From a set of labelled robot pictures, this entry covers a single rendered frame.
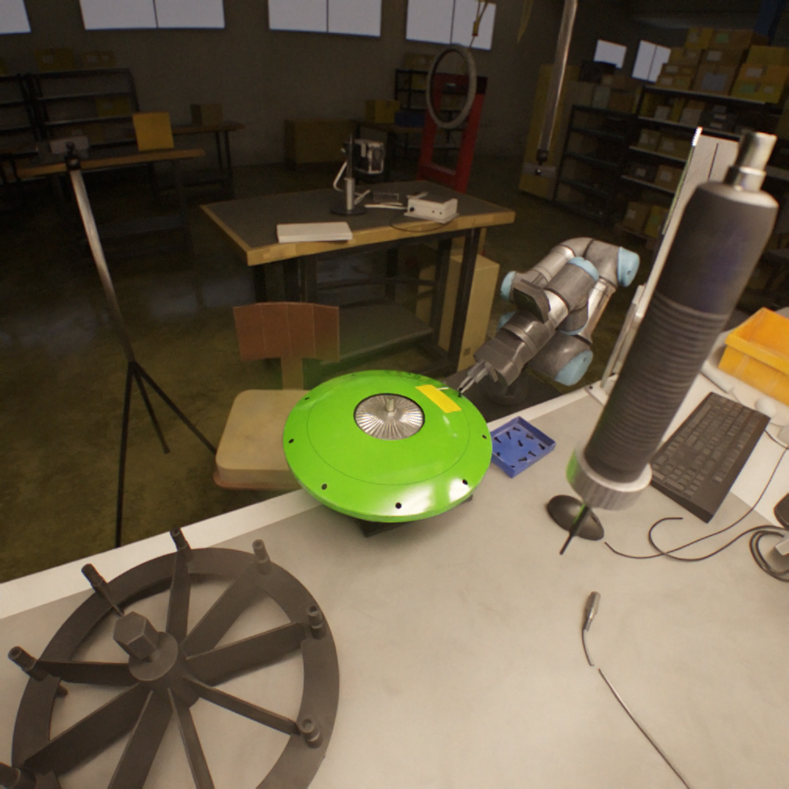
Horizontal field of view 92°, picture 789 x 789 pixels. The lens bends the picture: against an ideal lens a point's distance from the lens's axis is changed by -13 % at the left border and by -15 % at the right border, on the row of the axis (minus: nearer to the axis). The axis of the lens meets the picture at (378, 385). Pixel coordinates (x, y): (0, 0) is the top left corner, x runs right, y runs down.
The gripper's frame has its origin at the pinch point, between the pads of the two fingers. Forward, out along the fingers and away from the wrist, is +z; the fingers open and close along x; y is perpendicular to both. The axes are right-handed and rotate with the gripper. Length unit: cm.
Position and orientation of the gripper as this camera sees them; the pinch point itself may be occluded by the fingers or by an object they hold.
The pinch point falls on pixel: (459, 390)
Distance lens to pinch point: 72.6
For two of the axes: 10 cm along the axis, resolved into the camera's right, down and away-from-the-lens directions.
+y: 4.4, 4.8, 7.6
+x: -5.6, -5.2, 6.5
